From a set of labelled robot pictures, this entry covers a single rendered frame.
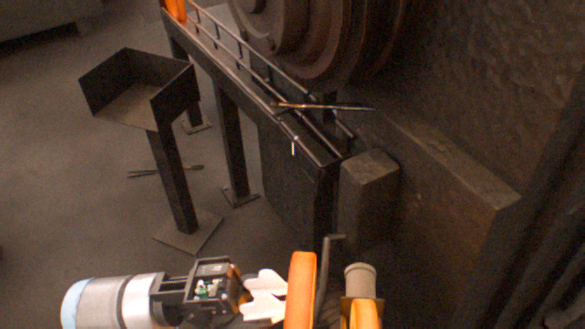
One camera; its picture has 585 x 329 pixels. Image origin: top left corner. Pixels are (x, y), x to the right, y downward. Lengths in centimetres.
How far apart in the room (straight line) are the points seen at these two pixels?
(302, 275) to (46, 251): 152
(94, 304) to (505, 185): 67
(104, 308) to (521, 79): 68
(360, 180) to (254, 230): 100
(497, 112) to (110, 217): 160
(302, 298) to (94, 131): 201
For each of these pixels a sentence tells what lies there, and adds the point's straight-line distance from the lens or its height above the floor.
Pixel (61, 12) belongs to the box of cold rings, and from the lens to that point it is 333.
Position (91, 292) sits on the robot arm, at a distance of 77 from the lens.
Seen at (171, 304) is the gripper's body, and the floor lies 83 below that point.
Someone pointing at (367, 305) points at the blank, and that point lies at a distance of 75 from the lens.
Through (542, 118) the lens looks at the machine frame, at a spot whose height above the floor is 102.
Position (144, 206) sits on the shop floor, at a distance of 201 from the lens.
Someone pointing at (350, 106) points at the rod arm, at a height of 88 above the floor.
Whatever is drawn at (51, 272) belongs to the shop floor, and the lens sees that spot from 195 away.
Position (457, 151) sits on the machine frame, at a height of 87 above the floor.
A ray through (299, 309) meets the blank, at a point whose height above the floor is 89.
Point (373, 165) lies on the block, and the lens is 91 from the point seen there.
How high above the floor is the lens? 142
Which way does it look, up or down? 44 degrees down
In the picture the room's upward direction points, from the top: 3 degrees counter-clockwise
